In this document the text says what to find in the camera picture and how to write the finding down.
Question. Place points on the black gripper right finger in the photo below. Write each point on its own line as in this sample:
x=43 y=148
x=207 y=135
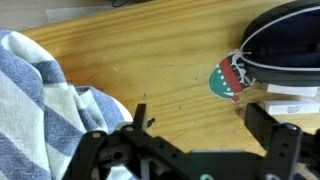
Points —
x=256 y=120

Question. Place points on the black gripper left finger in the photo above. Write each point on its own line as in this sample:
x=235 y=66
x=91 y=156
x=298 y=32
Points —
x=140 y=116

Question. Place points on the blue white striped towel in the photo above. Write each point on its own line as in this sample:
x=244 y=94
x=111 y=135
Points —
x=26 y=100

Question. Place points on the black mustache sticker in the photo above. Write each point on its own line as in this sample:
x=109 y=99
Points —
x=150 y=122

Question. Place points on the white flat box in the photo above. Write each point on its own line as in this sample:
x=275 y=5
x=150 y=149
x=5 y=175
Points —
x=290 y=90
x=286 y=107

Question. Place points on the green red ornament sticker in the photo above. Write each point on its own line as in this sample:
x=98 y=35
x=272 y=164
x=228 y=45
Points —
x=221 y=83

